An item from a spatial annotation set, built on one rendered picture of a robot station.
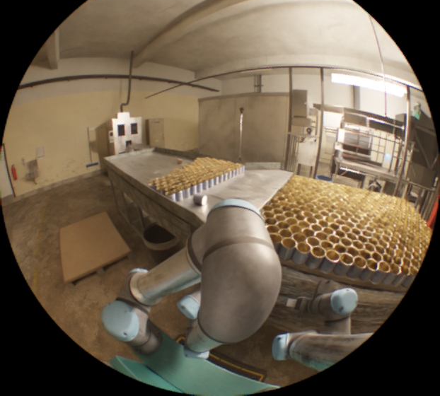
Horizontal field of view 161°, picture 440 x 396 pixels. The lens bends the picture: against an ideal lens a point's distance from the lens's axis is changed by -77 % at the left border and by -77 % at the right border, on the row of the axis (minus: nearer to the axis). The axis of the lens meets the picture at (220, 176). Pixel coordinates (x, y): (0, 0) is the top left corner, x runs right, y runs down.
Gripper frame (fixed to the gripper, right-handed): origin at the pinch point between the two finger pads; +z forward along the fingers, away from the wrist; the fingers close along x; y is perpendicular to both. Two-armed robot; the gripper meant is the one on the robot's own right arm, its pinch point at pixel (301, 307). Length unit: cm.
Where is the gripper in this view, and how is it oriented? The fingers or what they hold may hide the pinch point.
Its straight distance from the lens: 75.5
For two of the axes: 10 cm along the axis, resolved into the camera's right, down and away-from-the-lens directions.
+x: 9.0, 2.7, -3.3
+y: -4.3, 6.3, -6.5
